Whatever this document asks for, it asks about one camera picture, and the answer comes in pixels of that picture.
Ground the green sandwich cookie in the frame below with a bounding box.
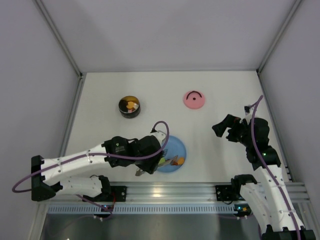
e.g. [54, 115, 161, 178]
[159, 157, 166, 164]

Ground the yellow swirl cookie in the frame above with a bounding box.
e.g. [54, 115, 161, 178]
[177, 157, 185, 166]

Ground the pink round lid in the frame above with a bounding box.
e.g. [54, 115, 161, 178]
[182, 90, 206, 110]

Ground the tan round cracker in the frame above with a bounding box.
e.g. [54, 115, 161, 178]
[126, 101, 136, 110]

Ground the black sandwich cookie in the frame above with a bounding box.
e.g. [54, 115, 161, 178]
[119, 101, 128, 113]

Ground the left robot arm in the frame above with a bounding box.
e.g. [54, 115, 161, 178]
[31, 129, 169, 202]

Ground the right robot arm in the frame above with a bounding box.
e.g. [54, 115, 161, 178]
[212, 114, 316, 240]

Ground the blue plate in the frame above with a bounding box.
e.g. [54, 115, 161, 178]
[157, 135, 187, 173]

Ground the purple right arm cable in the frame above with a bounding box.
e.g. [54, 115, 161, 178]
[246, 94, 302, 240]

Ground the aluminium frame rail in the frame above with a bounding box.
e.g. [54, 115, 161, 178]
[37, 181, 311, 204]

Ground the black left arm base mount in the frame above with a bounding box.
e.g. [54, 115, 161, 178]
[83, 185, 127, 202]

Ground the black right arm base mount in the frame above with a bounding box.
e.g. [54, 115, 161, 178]
[215, 185, 243, 205]

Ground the white slotted cable duct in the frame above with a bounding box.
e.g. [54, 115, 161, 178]
[47, 203, 241, 215]

